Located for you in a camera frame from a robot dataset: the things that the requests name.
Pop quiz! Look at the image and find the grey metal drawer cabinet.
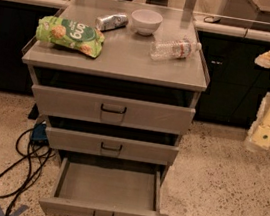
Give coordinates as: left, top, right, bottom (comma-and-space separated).
5, 0, 221, 191

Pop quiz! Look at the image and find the grey drawer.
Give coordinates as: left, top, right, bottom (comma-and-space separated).
39, 155, 167, 216
32, 85, 195, 135
46, 127, 179, 165

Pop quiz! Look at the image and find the top grey drawer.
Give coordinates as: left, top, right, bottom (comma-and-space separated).
32, 85, 195, 135

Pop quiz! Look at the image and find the silver soda can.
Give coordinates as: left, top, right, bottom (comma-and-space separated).
95, 13, 129, 31

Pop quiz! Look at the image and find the black floor cable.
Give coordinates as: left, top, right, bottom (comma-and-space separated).
0, 122, 59, 216

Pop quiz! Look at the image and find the white ceramic bowl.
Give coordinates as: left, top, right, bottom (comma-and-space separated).
131, 9, 163, 36

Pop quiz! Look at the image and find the blue power box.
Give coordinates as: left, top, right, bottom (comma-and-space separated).
30, 122, 48, 143

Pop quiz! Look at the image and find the middle grey drawer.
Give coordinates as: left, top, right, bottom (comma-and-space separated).
46, 127, 179, 165

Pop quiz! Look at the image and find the clear plastic water bottle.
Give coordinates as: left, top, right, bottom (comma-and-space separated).
149, 38, 202, 61

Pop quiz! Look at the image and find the green snack bag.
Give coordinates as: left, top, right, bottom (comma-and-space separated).
36, 16, 105, 58

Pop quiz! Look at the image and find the bottom grey drawer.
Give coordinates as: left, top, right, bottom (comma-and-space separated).
39, 155, 167, 216

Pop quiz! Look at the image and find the black cable on counter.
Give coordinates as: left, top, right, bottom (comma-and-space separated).
202, 14, 222, 26

